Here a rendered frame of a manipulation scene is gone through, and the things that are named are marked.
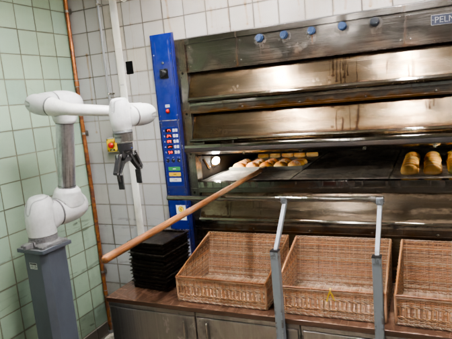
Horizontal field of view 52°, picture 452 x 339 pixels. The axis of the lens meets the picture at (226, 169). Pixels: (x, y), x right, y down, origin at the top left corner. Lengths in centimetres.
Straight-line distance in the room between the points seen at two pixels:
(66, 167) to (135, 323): 101
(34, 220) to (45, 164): 65
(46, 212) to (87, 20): 143
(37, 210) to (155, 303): 84
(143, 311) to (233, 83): 147
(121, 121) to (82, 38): 138
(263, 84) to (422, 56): 87
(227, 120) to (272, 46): 53
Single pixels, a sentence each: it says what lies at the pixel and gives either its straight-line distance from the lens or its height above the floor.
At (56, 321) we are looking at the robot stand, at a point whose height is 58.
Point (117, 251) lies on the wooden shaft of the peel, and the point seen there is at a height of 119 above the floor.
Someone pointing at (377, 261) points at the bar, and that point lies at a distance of 220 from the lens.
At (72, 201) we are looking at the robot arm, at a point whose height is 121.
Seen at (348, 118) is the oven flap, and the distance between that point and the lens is 269.
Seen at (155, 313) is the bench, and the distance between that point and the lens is 284.
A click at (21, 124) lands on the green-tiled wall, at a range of 313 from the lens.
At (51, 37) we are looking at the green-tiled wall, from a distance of 342.
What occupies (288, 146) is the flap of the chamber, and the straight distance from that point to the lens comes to 262.
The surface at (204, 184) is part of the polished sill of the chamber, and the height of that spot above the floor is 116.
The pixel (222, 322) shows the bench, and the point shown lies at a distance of 264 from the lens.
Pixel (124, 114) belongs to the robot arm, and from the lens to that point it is 220.
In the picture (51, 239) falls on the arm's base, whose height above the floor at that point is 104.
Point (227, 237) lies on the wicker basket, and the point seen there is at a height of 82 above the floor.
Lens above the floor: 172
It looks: 9 degrees down
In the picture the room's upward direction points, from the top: 5 degrees counter-clockwise
